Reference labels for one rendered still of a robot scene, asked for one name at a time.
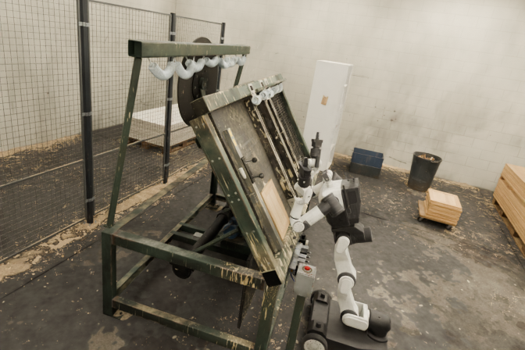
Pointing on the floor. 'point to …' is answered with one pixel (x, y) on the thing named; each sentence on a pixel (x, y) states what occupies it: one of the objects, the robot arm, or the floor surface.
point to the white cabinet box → (326, 106)
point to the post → (295, 323)
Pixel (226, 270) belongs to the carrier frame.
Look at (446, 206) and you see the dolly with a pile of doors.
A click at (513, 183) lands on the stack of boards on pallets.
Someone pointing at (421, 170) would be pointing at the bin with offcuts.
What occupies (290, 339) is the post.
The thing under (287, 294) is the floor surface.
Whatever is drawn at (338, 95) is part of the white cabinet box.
